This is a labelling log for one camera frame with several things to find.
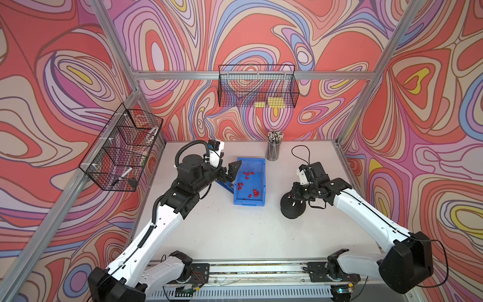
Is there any blue plastic parts bin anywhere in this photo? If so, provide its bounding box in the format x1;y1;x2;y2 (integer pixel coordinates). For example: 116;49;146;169
233;157;266;207

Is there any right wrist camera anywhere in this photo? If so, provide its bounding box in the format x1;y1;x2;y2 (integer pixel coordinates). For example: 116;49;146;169
298;162;330;186

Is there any black wire basket back wall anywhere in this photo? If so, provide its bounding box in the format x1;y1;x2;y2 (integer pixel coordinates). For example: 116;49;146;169
218;63;300;109

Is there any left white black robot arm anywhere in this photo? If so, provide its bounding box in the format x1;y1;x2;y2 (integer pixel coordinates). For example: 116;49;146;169
88;154;242;301

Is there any black wire basket left wall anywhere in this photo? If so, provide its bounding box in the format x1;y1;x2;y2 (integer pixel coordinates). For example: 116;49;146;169
79;104;163;192

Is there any yellow sticky note pad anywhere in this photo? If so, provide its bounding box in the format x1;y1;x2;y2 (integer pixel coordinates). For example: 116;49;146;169
267;97;286;108

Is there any mesh pencil cup with pencils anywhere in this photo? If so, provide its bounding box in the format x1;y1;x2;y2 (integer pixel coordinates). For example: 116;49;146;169
265;130;284;161

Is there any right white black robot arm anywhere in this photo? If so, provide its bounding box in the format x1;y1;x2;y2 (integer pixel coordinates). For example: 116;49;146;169
280;178;433;294

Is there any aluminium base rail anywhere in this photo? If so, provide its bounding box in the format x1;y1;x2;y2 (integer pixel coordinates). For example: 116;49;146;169
101;258;420;302

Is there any white marker pen in basket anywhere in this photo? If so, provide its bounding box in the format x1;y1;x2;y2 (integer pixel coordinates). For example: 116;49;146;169
111;167;133;186

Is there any black wire basket wall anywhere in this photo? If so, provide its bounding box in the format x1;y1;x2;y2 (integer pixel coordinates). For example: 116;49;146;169
79;104;163;192
218;63;300;109

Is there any black round screw base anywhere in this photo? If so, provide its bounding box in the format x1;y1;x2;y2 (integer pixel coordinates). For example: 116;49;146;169
280;193;306;220

